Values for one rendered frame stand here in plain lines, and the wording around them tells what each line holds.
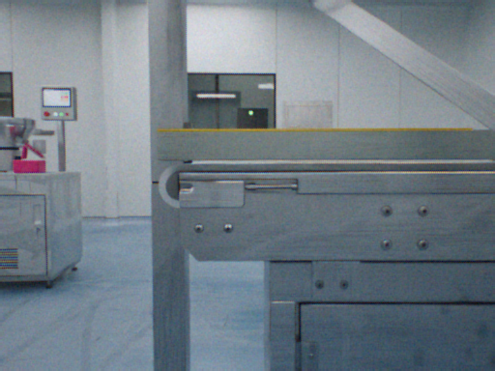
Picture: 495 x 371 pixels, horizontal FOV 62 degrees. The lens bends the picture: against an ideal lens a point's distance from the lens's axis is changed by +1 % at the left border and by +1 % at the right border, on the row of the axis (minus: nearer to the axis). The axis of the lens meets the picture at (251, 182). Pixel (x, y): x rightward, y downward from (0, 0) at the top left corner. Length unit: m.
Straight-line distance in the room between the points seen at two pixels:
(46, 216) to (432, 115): 4.98
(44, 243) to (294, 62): 3.97
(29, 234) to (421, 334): 2.70
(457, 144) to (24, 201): 2.76
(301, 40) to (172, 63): 5.12
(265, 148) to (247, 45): 5.32
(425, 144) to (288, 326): 0.26
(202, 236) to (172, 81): 0.37
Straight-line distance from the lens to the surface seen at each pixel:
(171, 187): 0.46
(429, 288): 0.56
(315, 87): 5.75
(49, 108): 3.37
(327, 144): 0.45
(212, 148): 0.45
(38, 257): 3.04
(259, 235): 0.46
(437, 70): 0.43
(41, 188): 2.97
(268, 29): 5.83
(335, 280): 0.52
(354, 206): 0.47
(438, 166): 0.51
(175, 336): 0.81
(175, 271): 0.77
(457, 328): 0.60
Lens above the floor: 0.84
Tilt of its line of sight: 3 degrees down
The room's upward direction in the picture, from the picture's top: straight up
